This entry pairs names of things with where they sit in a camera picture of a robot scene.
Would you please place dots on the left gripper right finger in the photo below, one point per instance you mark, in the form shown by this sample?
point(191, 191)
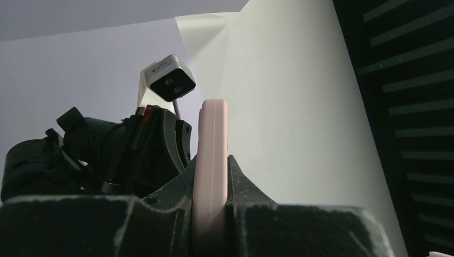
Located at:
point(256, 225)

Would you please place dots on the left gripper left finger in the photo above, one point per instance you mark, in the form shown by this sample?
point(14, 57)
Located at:
point(101, 225)

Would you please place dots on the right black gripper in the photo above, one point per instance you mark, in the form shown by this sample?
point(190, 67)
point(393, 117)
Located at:
point(145, 152)

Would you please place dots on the pink phone case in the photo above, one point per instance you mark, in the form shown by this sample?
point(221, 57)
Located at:
point(210, 191)

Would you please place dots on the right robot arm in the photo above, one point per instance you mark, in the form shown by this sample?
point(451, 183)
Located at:
point(68, 164)

